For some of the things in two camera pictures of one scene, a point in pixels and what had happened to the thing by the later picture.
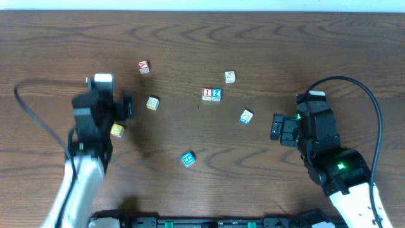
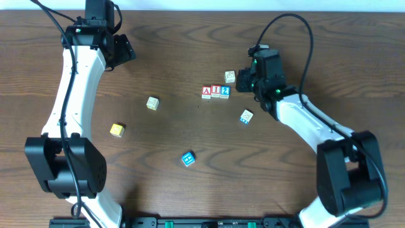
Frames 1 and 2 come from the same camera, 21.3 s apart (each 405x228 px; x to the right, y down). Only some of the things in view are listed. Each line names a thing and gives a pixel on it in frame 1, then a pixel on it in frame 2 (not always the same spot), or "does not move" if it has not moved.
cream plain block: x=152 y=103 does not move
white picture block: x=230 y=76 does not move
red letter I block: x=206 y=95 to x=215 y=91
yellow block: x=117 y=130 does not move
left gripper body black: x=118 y=109 to x=125 y=49
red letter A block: x=143 y=66 to x=206 y=92
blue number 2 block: x=216 y=94 to x=225 y=92
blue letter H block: x=188 y=159 does not move
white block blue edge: x=246 y=116 does not move
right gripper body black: x=290 y=128 to x=243 y=82
